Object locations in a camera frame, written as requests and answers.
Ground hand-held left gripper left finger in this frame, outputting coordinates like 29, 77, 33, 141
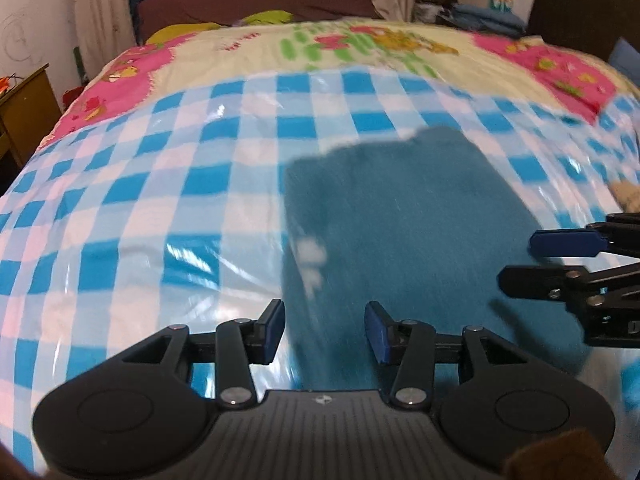
120, 299, 287, 408

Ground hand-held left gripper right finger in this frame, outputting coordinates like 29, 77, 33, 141
364, 301, 531, 409

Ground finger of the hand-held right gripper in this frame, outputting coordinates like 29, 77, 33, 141
529, 212, 640, 261
497, 261, 640, 311

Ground teal small cloth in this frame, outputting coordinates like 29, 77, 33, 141
280, 125, 596, 393

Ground folded blue clothes pile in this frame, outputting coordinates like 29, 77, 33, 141
449, 2, 529, 37

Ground beige fuzzy cloth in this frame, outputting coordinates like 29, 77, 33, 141
607, 177, 640, 214

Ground brown fuzzy cloth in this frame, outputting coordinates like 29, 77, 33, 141
505, 429, 618, 480

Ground blue checked plastic sheet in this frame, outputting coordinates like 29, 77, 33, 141
0, 67, 640, 476

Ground blue pillow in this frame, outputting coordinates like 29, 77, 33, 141
607, 37, 640, 87

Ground dark wooden board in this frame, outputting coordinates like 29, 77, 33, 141
527, 0, 640, 69

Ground floral printed bedsheet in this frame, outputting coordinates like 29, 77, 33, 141
37, 17, 640, 148

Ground yellow-green pillow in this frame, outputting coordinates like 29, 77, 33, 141
241, 9, 297, 27
145, 22, 222, 46

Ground wooden cabinet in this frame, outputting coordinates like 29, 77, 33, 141
0, 64, 63, 168

